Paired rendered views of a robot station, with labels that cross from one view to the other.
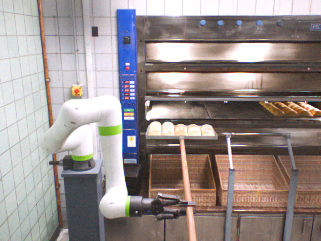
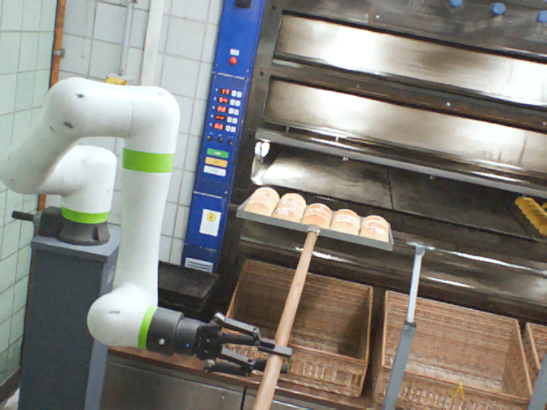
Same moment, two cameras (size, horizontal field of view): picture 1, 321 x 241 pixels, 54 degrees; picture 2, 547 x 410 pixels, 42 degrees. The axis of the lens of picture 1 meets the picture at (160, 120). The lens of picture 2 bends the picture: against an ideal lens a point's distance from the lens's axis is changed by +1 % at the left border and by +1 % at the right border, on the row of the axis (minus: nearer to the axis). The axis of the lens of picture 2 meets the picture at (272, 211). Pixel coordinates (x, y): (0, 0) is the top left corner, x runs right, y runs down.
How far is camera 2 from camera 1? 0.18 m
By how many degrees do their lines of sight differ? 3
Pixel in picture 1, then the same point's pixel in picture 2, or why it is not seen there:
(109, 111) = (151, 119)
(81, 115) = (89, 113)
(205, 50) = (411, 56)
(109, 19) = not seen: outside the picture
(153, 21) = not seen: outside the picture
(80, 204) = (59, 315)
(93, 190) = (93, 290)
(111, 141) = (142, 184)
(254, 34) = (527, 41)
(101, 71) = (177, 56)
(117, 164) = (146, 237)
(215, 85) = (417, 137)
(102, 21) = not seen: outside the picture
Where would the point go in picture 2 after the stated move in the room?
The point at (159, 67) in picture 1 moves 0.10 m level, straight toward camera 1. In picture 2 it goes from (302, 72) to (300, 74)
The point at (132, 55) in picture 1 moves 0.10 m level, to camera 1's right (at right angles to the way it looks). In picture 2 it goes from (248, 34) to (273, 39)
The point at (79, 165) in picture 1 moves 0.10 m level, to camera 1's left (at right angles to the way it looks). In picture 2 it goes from (73, 232) to (37, 224)
